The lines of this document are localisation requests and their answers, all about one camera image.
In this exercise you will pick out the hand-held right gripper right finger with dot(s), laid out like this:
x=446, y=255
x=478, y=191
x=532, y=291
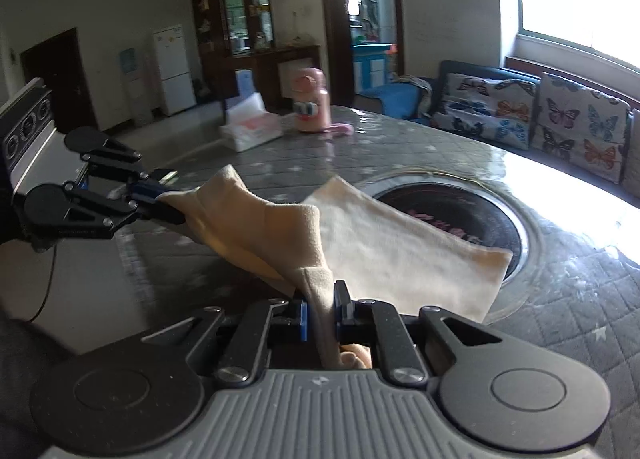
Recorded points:
x=342, y=314

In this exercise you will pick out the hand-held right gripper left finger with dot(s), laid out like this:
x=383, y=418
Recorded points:
x=302, y=321

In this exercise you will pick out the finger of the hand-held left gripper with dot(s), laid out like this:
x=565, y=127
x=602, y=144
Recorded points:
x=160, y=211
x=145, y=191

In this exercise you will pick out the cream cotton garment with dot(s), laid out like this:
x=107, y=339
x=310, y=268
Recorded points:
x=400, y=249

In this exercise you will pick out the dark wooden door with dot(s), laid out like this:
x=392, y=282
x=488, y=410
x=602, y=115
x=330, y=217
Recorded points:
x=55, y=79

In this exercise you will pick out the water dispenser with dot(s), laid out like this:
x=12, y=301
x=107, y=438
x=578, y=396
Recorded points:
x=132, y=84

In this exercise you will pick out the white refrigerator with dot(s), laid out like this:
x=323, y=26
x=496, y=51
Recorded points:
x=172, y=69

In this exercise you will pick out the white tissue box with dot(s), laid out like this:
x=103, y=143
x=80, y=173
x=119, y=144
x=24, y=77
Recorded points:
x=252, y=126

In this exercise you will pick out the round black built-in cooktop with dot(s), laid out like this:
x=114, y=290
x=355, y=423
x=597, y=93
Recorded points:
x=450, y=209

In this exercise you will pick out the dark wooden display cabinet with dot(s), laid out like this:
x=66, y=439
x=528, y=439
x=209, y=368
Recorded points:
x=210, y=39

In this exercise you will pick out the pink cartoon water bottle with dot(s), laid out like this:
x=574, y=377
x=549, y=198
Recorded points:
x=312, y=104

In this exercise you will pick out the blue blanket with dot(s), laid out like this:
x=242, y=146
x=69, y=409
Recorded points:
x=390, y=99

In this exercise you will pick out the grey striped cloth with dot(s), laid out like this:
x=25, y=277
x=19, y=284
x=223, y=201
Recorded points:
x=417, y=89

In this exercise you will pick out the blue cabinet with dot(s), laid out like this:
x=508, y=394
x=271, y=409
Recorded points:
x=372, y=66

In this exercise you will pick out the butterfly print cushion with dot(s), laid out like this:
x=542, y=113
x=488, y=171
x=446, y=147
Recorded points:
x=485, y=109
x=580, y=126

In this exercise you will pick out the dark blue sofa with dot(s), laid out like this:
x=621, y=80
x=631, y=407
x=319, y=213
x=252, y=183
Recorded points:
x=475, y=69

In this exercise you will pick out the dark wooden doorway frame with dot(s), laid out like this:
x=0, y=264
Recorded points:
x=332, y=14

